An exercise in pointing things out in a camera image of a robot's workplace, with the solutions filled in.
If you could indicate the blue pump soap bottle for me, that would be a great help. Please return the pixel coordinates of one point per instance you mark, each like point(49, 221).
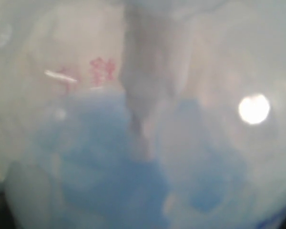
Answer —
point(143, 114)

